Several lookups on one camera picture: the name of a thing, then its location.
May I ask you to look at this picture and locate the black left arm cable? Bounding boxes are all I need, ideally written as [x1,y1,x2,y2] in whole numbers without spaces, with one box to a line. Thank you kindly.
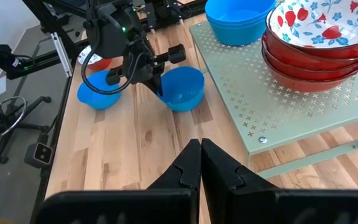
[80,18,142,96]

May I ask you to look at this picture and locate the black table-level camera box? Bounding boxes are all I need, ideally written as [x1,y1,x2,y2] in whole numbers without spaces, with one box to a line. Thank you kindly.
[24,142,55,169]

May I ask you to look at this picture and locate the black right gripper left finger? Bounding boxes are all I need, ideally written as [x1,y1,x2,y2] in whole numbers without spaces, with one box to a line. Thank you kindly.
[35,139,201,224]

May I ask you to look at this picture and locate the green perforated metal shelf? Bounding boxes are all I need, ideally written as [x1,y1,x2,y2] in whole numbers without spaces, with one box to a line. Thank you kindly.
[188,12,358,180]

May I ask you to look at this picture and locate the black stool base with ring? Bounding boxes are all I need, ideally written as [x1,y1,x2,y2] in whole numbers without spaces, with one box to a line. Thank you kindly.
[0,95,53,164]

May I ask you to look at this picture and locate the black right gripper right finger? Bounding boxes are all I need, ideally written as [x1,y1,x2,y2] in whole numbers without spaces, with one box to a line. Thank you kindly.
[201,139,358,224]

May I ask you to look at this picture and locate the silver aluminium bar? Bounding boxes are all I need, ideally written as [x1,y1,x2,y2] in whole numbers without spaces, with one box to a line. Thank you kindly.
[50,30,74,78]

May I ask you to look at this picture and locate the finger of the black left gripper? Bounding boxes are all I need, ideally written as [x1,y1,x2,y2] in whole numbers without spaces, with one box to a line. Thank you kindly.
[155,70,164,97]
[144,73,160,96]

